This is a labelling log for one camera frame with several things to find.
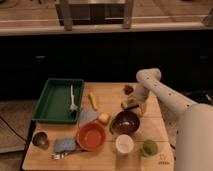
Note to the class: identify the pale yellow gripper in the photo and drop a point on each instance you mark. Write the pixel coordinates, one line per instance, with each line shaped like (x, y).
(130, 101)

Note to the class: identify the yellow eraser block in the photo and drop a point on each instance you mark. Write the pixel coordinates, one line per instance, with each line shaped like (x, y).
(104, 118)

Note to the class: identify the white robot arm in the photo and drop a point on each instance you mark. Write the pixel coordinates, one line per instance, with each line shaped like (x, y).
(194, 141)

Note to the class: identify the dark purple bowl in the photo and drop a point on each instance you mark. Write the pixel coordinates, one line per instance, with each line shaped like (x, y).
(125, 122)

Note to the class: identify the red bowl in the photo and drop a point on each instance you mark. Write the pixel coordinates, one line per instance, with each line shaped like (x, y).
(91, 136)

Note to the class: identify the black marker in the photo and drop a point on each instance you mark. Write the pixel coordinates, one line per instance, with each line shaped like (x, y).
(129, 107)

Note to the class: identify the brown dried food pile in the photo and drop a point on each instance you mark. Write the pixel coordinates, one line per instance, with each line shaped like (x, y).
(128, 89)

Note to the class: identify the white cup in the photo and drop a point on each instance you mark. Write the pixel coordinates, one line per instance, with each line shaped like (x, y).
(124, 144)

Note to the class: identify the yellow banana-like object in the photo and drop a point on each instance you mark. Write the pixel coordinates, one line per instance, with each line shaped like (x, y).
(92, 99)

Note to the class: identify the green cup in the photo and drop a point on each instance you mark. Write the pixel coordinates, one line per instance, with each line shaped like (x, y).
(149, 148)

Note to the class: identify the green plastic tray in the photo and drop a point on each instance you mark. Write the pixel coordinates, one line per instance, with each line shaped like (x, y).
(53, 106)

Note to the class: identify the blue sponge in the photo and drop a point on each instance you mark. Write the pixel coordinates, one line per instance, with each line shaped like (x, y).
(66, 144)

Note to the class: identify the metal fork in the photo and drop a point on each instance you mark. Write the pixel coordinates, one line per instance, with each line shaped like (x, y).
(62, 155)

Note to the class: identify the small metal cup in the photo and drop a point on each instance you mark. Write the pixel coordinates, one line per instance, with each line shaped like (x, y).
(41, 140)

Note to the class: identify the wooden chair frame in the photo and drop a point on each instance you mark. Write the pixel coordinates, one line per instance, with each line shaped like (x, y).
(94, 12)

